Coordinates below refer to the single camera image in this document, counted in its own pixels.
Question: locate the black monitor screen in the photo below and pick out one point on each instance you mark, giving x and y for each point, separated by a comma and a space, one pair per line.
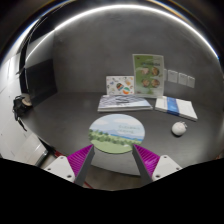
41, 81

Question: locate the grey patterned book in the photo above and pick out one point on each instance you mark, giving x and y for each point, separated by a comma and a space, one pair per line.
115, 103

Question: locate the round landscape mouse pad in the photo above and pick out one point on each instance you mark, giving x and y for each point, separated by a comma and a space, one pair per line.
116, 133

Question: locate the white blue book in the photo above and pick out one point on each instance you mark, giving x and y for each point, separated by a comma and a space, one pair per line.
177, 107

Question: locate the tall green picture book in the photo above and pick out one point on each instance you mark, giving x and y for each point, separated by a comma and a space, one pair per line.
149, 75

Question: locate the white wall socket panel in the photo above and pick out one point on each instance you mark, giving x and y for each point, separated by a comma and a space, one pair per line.
172, 76
182, 79
191, 82

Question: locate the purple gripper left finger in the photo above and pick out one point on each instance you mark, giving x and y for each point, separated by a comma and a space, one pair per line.
73, 167

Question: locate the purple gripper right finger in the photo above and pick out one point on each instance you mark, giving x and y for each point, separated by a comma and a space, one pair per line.
151, 166

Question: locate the small colourful picture card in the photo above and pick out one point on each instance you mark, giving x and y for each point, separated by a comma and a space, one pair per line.
119, 85

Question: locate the white computer mouse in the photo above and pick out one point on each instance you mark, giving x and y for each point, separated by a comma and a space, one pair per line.
179, 128

